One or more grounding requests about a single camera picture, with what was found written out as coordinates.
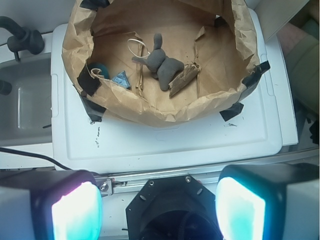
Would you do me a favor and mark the teal round object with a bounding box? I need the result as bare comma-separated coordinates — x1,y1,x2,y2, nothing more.
87,62,110,79

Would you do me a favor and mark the blue textured sponge piece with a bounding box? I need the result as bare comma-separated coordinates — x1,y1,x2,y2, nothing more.
111,71,131,90

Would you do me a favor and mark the white rubber band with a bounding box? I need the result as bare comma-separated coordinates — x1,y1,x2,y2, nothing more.
127,38,151,59

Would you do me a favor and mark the crumpled brown paper bag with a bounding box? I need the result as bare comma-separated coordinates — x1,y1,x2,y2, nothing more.
62,0,270,128

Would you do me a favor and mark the grey toy sink basin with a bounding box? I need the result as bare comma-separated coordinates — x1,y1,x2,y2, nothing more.
0,53,52,147

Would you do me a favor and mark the brown wood chip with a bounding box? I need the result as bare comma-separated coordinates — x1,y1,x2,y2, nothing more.
168,63,202,98

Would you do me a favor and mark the white plastic bin lid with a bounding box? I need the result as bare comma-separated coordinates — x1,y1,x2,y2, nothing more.
51,10,299,174

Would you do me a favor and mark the black octagonal mount plate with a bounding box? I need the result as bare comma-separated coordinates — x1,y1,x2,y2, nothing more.
125,176,224,240

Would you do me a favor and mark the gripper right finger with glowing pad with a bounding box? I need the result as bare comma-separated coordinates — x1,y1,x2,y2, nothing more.
215,163,320,240

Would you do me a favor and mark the aluminium frame rail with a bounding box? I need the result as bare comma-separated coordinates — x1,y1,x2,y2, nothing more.
94,168,222,196

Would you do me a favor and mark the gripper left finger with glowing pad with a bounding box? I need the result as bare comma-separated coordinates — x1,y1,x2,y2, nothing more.
0,170,103,240

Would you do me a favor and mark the black cable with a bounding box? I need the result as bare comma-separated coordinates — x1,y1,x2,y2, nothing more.
0,146,101,176

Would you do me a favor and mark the dark grey toy faucet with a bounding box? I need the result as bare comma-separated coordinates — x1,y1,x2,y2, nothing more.
0,16,45,62

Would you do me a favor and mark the grey plush elephant toy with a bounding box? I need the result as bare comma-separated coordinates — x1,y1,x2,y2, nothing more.
131,33,185,92

